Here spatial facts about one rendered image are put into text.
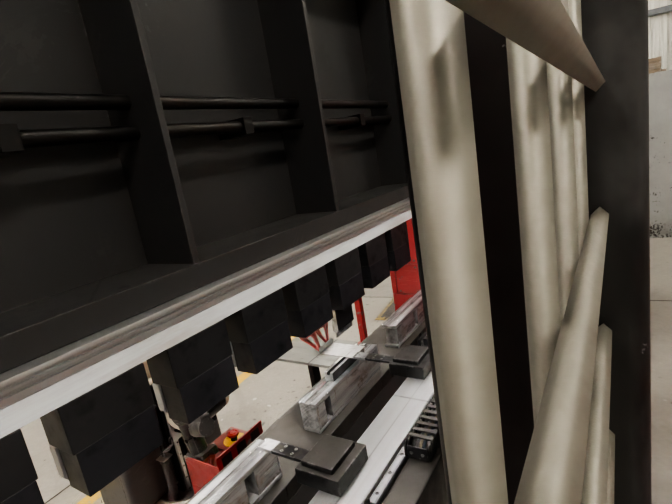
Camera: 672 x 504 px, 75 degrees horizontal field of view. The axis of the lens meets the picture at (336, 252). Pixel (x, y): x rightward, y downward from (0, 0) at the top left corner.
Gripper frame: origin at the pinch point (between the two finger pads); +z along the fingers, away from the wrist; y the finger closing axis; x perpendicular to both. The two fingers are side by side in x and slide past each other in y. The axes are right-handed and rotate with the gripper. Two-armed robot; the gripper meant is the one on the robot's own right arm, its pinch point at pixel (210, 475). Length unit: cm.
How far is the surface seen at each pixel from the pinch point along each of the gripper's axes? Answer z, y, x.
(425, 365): -13, 70, 33
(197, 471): -4.8, 1.7, -4.2
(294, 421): -8.5, 30.2, 14.7
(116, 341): -56, 78, -47
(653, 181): 36, 140, 576
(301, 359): -22.1, 28.2, 29.5
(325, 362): -20, 37, 30
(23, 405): -52, 55, -52
